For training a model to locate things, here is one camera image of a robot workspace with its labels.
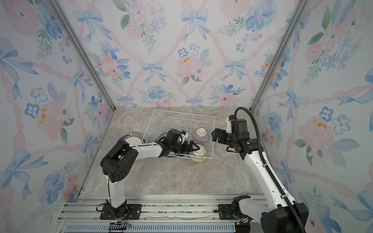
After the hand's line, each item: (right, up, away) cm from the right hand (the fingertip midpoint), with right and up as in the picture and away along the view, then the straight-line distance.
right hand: (219, 133), depth 79 cm
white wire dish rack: (-37, +7, +32) cm, 49 cm away
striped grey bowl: (-8, -3, +19) cm, 21 cm away
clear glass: (-74, -14, +16) cm, 77 cm away
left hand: (-12, -10, +10) cm, 18 cm away
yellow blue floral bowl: (-11, -14, +9) cm, 19 cm away
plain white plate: (-53, -5, +19) cm, 57 cm away
